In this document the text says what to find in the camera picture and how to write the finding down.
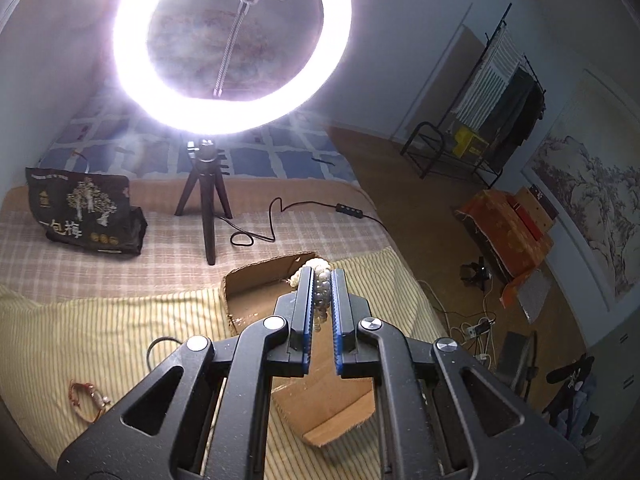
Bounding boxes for cardboard box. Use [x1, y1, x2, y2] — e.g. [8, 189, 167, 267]
[220, 251, 376, 447]

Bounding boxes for white power strip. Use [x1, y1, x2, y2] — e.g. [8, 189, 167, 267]
[462, 320, 496, 339]

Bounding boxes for orange patterned cloth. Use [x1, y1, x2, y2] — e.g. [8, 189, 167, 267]
[455, 189, 553, 308]

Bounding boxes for beige plaid blanket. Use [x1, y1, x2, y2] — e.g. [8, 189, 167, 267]
[0, 180, 391, 306]

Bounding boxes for landscape painting wall poster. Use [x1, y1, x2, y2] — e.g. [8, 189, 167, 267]
[520, 67, 640, 311]

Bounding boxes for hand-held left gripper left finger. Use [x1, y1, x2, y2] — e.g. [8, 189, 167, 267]
[56, 269, 321, 480]

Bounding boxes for black clothes rack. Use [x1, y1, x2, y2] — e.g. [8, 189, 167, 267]
[450, 2, 546, 188]

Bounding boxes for black printed snack bag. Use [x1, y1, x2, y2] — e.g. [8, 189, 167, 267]
[25, 166, 148, 257]

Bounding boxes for yellow striped blanket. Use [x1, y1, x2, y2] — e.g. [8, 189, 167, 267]
[0, 247, 451, 480]

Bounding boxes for black folded stand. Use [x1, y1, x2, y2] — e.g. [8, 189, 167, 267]
[497, 331, 540, 403]

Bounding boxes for yellow box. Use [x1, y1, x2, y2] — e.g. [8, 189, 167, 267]
[452, 126, 490, 158]

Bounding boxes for white pearl necklace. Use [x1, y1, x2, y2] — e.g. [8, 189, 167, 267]
[290, 256, 332, 333]

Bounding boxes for thin black cable loop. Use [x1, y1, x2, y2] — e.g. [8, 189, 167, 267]
[146, 337, 188, 373]

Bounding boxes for pile of dark clothes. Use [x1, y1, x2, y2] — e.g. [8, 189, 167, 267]
[542, 354, 601, 456]

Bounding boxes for white floor cable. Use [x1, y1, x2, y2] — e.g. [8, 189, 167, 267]
[417, 280, 501, 361]

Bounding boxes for black mini tripod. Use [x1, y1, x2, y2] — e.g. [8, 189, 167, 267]
[175, 137, 233, 267]

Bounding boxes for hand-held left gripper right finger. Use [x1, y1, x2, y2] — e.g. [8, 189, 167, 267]
[330, 268, 587, 480]

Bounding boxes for glowing ring light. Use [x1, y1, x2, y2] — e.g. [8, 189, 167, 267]
[112, 0, 353, 136]

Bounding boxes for brown cardboard board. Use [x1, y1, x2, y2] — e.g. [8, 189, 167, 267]
[515, 185, 559, 233]

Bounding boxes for small black floor tripod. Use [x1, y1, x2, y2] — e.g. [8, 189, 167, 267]
[459, 257, 493, 290]

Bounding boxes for blue checked bed sheet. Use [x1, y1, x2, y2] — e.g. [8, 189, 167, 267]
[45, 80, 358, 186]

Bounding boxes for dark hanging clothes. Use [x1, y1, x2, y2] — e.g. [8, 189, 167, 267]
[482, 67, 546, 158]

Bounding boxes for grey mat piece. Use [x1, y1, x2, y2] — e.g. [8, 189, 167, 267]
[517, 267, 553, 322]

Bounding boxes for long red box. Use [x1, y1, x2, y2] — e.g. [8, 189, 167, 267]
[505, 194, 543, 241]

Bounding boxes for white striped towel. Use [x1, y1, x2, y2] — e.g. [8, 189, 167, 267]
[457, 25, 523, 128]

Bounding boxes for black cable with switch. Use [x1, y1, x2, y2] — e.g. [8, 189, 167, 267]
[229, 197, 386, 247]

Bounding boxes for reddish bracelet on bed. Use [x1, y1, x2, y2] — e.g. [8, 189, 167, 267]
[69, 381, 112, 423]

